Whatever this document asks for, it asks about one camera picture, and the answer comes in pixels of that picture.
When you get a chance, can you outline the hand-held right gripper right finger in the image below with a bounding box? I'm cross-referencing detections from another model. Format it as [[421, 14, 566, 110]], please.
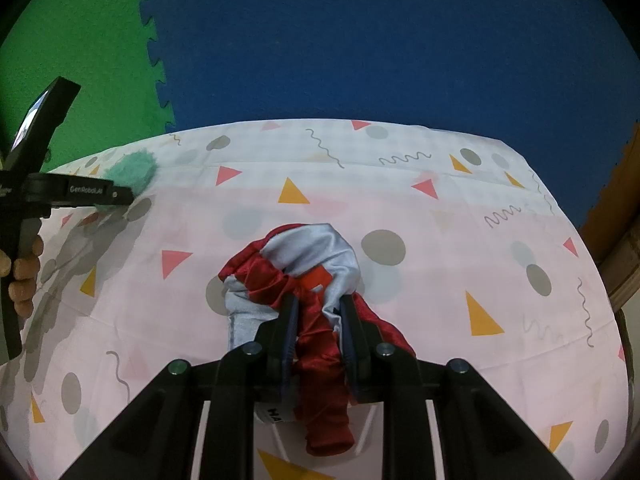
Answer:
[[339, 294, 576, 480]]

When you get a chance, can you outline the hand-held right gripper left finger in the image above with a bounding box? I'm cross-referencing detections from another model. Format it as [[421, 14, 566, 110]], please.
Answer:
[[60, 292, 301, 480]]

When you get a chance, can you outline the green fluffy scrunchie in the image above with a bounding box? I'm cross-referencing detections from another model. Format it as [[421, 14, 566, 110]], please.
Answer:
[[95, 150, 160, 213]]

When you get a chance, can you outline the red silver satin cloth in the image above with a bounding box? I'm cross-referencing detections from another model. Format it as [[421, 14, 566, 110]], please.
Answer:
[[218, 222, 416, 457]]

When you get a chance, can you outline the person's left hand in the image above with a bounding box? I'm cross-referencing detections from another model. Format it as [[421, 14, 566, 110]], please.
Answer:
[[9, 236, 45, 317]]

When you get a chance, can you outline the green foam mat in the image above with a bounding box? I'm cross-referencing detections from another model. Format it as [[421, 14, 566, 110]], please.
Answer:
[[0, 0, 177, 171]]

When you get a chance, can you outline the brown cardboard box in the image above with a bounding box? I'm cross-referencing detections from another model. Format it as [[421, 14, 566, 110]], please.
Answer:
[[580, 122, 640, 311]]

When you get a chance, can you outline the blue foam mat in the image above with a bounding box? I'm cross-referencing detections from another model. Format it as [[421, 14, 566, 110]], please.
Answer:
[[134, 0, 640, 231]]

